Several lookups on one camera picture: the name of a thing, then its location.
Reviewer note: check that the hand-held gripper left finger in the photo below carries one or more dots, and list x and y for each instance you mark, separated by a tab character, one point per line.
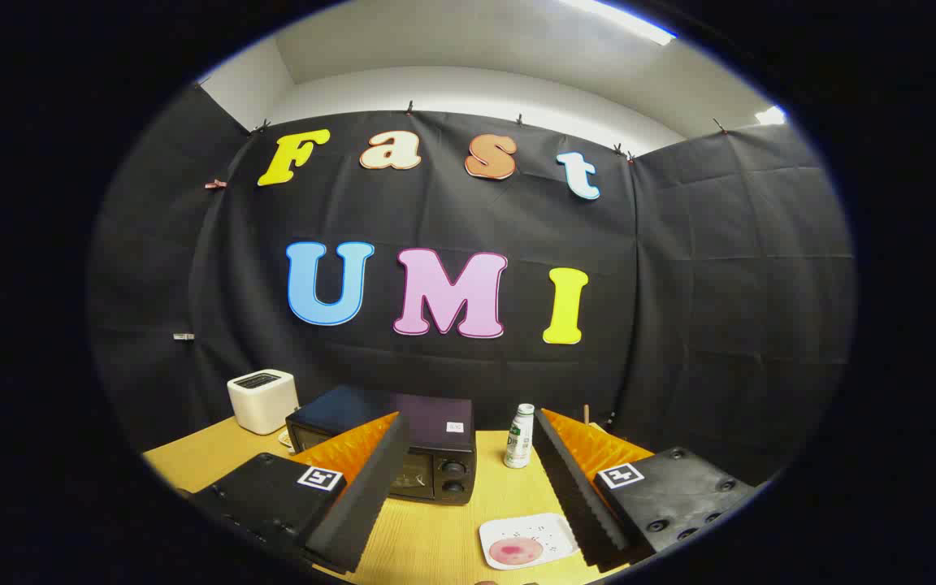
370	487

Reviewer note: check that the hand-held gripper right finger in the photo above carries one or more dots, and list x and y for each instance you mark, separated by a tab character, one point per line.
574	487

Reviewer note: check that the white square plate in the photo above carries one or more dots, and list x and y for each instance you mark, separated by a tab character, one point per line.
545	532

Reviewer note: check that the pink ham slice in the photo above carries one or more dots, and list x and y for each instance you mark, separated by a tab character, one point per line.
515	552

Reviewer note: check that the black toaster oven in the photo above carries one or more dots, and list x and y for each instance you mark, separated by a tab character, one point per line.
427	418

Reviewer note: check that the white bread toaster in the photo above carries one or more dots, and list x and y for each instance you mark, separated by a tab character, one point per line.
261	402

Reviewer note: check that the white bottle green label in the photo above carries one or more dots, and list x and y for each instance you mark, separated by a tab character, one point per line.
519	439

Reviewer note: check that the black backdrop cloth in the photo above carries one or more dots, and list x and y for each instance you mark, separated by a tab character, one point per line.
695	284

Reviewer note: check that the small ceiling light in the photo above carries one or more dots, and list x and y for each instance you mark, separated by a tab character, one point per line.
771	116

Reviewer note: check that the long ceiling light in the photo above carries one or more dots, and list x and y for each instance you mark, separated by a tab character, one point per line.
622	20

